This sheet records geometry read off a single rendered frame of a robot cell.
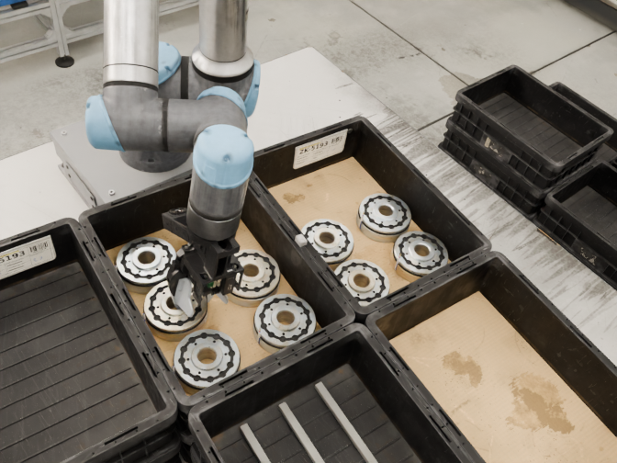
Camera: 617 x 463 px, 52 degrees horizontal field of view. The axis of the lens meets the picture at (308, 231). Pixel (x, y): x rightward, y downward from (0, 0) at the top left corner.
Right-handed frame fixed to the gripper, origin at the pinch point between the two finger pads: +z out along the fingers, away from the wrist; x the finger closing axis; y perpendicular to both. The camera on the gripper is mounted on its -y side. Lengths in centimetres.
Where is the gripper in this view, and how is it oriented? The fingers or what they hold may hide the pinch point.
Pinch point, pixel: (192, 298)
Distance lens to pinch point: 108.8
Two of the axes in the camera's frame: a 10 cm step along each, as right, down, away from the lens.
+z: -2.2, 6.8, 7.0
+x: 8.1, -2.7, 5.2
